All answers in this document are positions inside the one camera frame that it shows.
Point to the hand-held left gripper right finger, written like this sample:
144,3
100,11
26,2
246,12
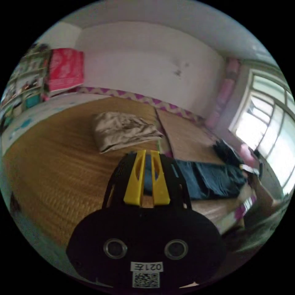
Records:
161,186

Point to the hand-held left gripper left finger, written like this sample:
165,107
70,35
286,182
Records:
134,184

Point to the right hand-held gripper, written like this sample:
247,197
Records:
227,153

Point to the blue jeans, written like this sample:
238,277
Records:
207,179

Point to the person's right forearm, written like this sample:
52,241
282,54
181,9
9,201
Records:
265,193

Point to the person's right hand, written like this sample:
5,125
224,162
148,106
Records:
251,171

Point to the window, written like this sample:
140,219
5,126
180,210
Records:
267,119

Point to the beige folded garment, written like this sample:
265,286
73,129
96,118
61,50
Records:
119,131

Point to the pink curtain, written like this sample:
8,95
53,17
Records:
224,96

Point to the bed with woven mat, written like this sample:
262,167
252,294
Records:
57,161

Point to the person's body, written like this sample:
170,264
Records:
258,228

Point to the shelf with items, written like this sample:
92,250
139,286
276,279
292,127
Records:
25,80

